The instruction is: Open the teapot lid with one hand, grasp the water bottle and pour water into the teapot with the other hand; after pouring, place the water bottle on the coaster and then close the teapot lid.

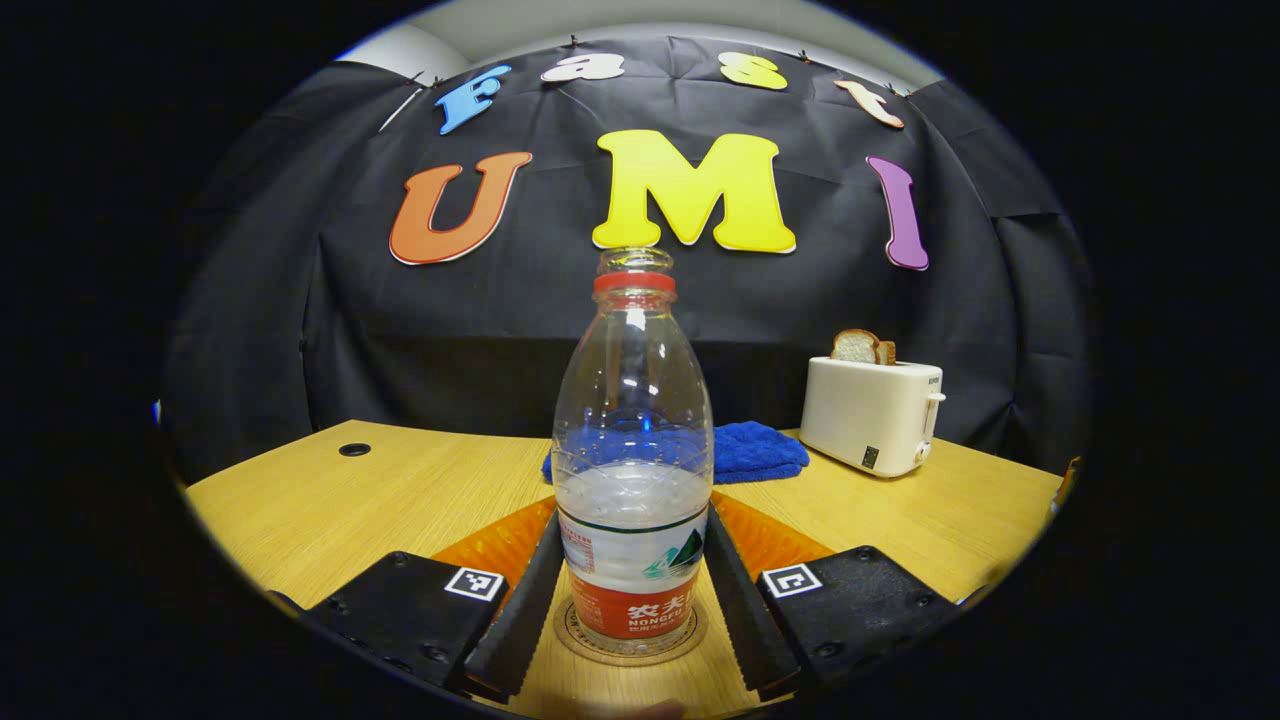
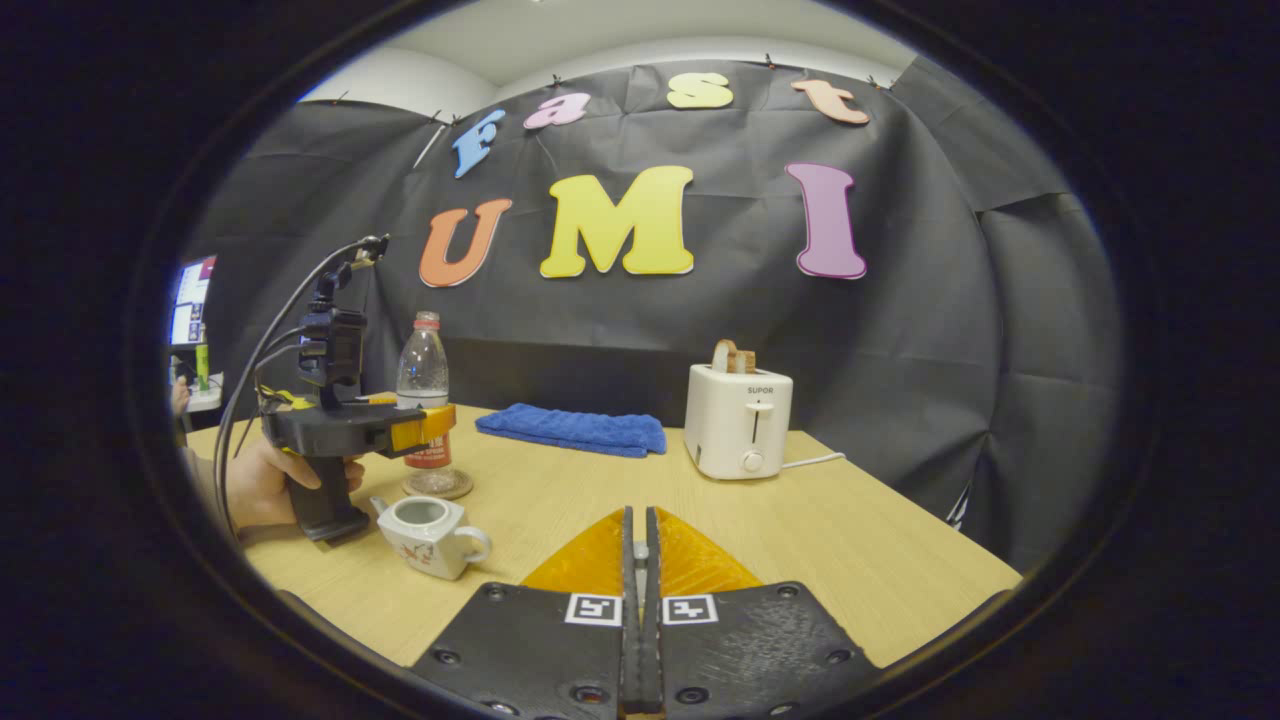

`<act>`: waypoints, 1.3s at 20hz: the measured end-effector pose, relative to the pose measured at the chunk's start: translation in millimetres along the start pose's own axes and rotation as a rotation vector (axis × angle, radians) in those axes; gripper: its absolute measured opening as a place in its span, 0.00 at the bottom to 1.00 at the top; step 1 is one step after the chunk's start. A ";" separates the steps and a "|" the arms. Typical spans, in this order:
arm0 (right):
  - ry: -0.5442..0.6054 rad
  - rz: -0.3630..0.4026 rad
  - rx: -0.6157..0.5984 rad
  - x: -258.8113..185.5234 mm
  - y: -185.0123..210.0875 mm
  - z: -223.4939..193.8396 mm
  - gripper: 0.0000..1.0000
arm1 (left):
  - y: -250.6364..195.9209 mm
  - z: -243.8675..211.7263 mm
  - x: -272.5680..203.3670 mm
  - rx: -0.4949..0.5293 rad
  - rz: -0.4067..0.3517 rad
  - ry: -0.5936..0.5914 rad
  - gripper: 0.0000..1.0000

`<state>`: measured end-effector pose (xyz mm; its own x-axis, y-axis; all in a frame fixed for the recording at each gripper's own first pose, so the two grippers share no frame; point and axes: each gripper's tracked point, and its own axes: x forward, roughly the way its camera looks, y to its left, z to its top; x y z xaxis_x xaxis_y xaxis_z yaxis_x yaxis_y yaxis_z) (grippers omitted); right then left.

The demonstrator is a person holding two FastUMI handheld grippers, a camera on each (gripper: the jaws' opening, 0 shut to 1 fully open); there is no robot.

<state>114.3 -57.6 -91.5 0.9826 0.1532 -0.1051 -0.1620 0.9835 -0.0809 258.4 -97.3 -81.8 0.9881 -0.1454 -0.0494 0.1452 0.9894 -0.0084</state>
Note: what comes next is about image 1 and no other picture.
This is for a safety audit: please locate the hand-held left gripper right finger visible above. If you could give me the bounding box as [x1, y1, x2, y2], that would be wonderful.
[703, 490, 969, 701]

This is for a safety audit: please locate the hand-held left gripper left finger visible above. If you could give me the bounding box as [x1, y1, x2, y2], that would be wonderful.
[268, 495, 567, 701]

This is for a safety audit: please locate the round wooden coaster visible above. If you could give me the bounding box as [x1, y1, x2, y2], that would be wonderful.
[553, 596, 710, 668]

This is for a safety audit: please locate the clear plastic water bottle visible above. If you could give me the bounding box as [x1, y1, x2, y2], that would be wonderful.
[551, 246, 716, 663]

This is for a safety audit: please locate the blue folded towel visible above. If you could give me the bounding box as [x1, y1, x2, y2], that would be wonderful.
[541, 420, 812, 487]

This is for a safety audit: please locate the white toaster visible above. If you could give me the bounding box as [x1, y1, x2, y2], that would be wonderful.
[799, 357, 947, 480]

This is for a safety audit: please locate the toast bread slice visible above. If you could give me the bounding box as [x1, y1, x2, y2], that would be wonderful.
[830, 328, 898, 367]

